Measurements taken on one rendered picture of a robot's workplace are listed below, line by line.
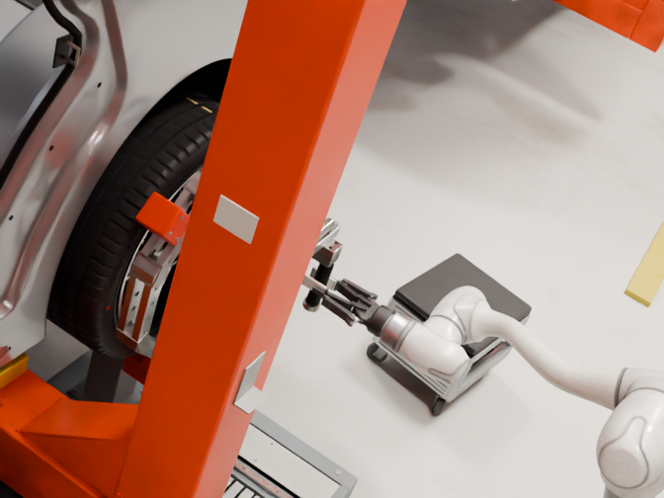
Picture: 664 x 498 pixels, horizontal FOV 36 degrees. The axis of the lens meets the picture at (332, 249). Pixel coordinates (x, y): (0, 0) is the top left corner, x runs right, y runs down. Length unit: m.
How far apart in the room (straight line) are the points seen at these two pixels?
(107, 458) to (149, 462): 0.13
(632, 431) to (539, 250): 2.61
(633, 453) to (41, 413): 1.20
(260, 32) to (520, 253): 3.21
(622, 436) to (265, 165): 0.93
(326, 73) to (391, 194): 3.16
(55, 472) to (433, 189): 2.86
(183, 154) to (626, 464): 1.09
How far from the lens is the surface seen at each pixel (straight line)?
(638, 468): 2.03
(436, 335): 2.43
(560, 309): 4.30
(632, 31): 5.66
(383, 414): 3.47
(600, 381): 2.26
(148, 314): 2.27
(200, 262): 1.62
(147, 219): 2.12
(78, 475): 2.16
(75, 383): 2.94
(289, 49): 1.39
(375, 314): 2.44
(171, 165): 2.19
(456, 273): 3.60
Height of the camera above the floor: 2.38
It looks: 36 degrees down
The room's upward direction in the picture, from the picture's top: 21 degrees clockwise
